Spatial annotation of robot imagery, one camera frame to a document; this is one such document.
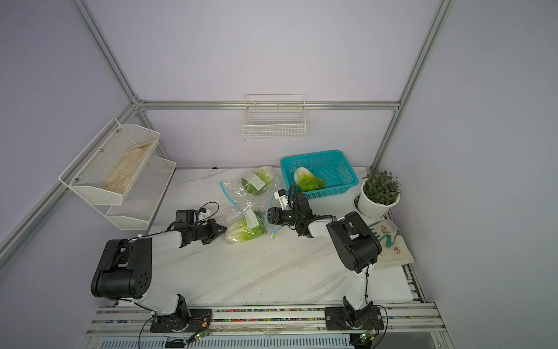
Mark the beige cloth with green print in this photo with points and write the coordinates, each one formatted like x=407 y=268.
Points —
x=395 y=252

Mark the potted green plant white pot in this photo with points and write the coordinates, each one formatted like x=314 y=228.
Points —
x=379 y=192

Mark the aluminium frame profile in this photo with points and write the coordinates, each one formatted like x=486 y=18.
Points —
x=22 y=235

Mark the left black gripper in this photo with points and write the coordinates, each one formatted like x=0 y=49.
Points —
x=213 y=234

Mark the chinese cabbage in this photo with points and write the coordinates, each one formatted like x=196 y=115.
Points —
x=306 y=181
x=245 y=229

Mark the white wire wall basket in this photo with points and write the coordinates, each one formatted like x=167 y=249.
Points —
x=274 y=117

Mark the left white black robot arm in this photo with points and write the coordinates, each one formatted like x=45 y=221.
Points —
x=125 y=270

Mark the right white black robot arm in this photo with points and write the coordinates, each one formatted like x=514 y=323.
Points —
x=357 y=247

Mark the beige cloth in shelf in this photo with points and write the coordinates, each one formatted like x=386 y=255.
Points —
x=121 y=177

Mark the teal plastic basket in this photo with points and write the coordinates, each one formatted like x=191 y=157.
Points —
x=331 y=166

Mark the clear zip-top bag blue seal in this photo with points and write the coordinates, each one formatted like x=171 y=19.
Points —
x=233 y=215

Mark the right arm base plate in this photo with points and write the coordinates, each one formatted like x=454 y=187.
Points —
x=345 y=318

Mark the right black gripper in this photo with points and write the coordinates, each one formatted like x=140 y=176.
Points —
x=273 y=219

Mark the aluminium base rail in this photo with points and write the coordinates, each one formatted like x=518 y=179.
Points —
x=414 y=325

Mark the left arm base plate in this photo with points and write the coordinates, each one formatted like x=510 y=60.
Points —
x=181 y=321

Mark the white two-tier mesh shelf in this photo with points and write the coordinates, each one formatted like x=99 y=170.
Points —
x=136 y=208

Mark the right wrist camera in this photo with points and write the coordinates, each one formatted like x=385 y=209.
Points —
x=282 y=197

